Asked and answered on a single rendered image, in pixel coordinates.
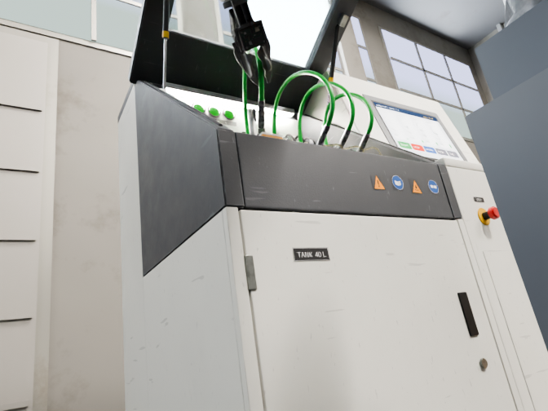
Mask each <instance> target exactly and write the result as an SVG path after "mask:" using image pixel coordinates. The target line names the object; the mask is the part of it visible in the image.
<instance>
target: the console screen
mask: <svg viewBox="0 0 548 411"><path fill-rule="evenodd" d="M362 95H363V97H364V98H365V99H367V100H368V102H369V103H370V105H371V107H372V110H373V115H374V117H375V119H376V121H377V123H378V124H379V126H380V128H381V130H382V132H383V134H384V135H385V137H386V138H387V141H388V143H389V144H391V145H394V146H396V147H398V148H402V149H405V150H408V151H410V152H414V153H416V154H419V155H421V156H424V157H428V158H430V159H432V160H435V161H437V160H439V159H440V158H441V157H447V158H452V159H457V160H462V161H468V160H467V159H466V157H465V156H464V154H463V153H462V151H461V149H460V148H459V147H458V146H457V144H456V142H455V141H454V139H453V137H452V136H451V134H450V133H449V132H448V130H447V129H446V127H445V126H444V124H443V122H442V121H441V120H440V118H439V117H438V115H437V114H436V113H432V112H428V111H426V110H422V109H419V108H414V107H410V106H407V105H403V104H398V103H395V102H391V101H389V100H385V99H379V98H377V97H373V96H370V95H365V94H362Z"/></svg>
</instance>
